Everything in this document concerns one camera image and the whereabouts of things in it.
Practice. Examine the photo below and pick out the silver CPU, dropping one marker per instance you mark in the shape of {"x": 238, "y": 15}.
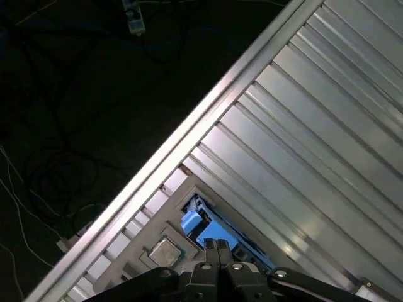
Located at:
{"x": 165, "y": 251}

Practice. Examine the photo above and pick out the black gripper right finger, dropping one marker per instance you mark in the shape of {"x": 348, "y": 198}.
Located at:
{"x": 239, "y": 283}

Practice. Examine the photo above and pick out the hard disk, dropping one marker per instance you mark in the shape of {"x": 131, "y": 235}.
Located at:
{"x": 214, "y": 232}

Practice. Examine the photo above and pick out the white power strip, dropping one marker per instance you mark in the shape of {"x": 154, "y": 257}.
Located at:
{"x": 135, "y": 23}

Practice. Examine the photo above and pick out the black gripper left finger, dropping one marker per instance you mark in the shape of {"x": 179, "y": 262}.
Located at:
{"x": 201, "y": 283}

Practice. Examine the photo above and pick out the grey parts rack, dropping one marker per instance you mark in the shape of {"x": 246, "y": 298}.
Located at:
{"x": 163, "y": 217}

